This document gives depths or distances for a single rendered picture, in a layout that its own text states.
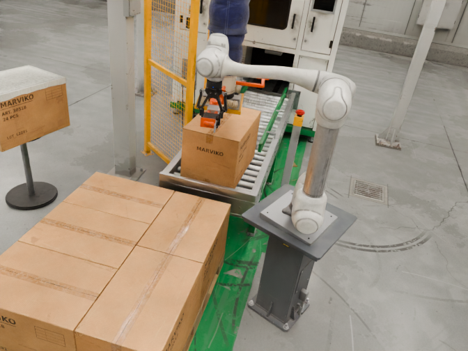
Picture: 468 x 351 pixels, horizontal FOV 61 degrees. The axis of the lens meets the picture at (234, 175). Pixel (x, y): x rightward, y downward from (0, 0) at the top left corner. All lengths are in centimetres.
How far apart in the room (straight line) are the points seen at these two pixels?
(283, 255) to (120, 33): 212
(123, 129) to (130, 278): 183
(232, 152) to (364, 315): 141
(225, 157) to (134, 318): 122
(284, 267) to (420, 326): 110
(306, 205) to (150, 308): 89
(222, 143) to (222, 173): 23
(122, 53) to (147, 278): 194
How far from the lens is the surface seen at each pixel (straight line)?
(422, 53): 524
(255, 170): 315
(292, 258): 237
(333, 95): 168
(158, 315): 199
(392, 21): 1113
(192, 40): 324
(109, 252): 230
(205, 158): 273
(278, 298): 262
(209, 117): 201
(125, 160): 384
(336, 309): 294
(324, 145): 181
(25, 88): 317
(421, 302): 328
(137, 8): 342
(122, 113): 364
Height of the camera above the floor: 209
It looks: 31 degrees down
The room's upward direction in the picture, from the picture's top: 8 degrees clockwise
